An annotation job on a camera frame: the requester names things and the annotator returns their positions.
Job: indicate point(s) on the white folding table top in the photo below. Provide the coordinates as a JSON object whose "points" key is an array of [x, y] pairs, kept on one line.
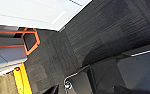
{"points": [[31, 13]]}

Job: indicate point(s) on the small round metal connector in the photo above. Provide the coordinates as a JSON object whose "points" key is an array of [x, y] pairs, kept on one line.
{"points": [[68, 84]]}

